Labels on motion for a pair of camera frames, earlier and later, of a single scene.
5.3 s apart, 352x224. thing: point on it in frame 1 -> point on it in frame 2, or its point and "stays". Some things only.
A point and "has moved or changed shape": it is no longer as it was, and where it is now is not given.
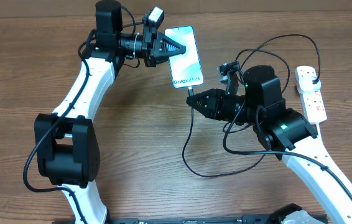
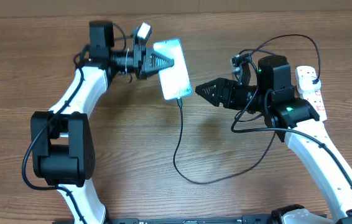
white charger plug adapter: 306,84 stays
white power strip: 312,101 stays
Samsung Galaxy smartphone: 185,69 has moved or changed shape
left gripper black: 161,40 -> 143,59
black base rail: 242,219 stays
